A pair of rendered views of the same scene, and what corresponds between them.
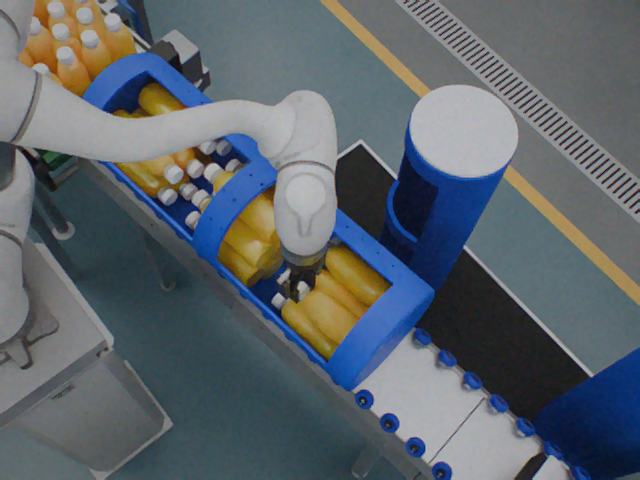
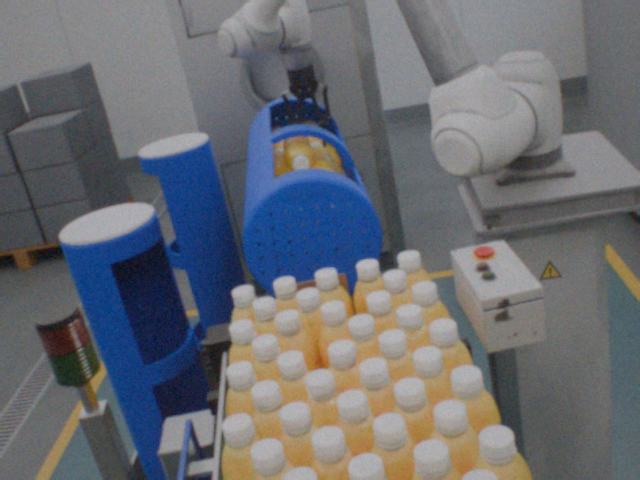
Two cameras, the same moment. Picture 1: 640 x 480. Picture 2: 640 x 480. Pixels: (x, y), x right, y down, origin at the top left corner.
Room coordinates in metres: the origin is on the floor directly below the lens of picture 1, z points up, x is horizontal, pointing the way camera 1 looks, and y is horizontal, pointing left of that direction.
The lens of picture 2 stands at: (1.79, 1.62, 1.65)
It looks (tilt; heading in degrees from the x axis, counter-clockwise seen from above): 22 degrees down; 232
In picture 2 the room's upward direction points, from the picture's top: 12 degrees counter-clockwise
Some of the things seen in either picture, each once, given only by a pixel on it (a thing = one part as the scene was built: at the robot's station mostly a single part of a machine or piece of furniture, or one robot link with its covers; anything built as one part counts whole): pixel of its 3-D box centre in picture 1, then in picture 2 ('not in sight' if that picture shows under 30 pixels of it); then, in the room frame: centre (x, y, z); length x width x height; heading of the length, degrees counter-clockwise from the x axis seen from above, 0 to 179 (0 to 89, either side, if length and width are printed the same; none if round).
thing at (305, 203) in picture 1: (305, 205); (286, 17); (0.56, 0.04, 1.48); 0.13 x 0.11 x 0.16; 6
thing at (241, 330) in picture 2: not in sight; (242, 329); (1.29, 0.71, 1.11); 0.04 x 0.04 x 0.02
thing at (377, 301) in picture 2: not in sight; (379, 300); (1.11, 0.84, 1.11); 0.04 x 0.04 x 0.02
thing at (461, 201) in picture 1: (431, 209); (150, 353); (1.07, -0.32, 0.59); 0.28 x 0.28 x 0.88
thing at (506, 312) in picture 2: not in sight; (495, 292); (0.92, 0.93, 1.05); 0.20 x 0.10 x 0.10; 53
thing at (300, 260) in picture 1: (303, 239); (297, 56); (0.55, 0.04, 1.37); 0.09 x 0.09 x 0.06
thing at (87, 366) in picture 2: not in sight; (73, 359); (1.55, 0.68, 1.18); 0.06 x 0.06 x 0.05
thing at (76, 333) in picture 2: not in sight; (62, 332); (1.55, 0.68, 1.23); 0.06 x 0.06 x 0.04
